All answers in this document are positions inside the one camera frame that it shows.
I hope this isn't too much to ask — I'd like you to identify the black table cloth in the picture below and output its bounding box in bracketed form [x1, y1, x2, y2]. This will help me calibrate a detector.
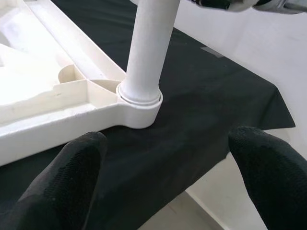
[0, 0, 296, 230]

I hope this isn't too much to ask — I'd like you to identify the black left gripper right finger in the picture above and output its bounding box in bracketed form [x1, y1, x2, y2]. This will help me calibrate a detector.
[227, 126, 307, 230]

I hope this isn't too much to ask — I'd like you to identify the white plastic table leg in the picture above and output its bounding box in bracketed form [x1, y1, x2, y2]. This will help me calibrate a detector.
[118, 0, 181, 104]

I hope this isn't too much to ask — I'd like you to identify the white plastic children table top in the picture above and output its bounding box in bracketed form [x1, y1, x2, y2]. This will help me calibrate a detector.
[0, 0, 164, 167]

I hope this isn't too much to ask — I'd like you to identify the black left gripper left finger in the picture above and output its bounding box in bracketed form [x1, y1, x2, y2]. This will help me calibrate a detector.
[0, 131, 108, 230]

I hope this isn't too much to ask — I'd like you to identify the grey tape piece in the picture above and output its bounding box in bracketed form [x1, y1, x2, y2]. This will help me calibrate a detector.
[200, 46, 224, 59]

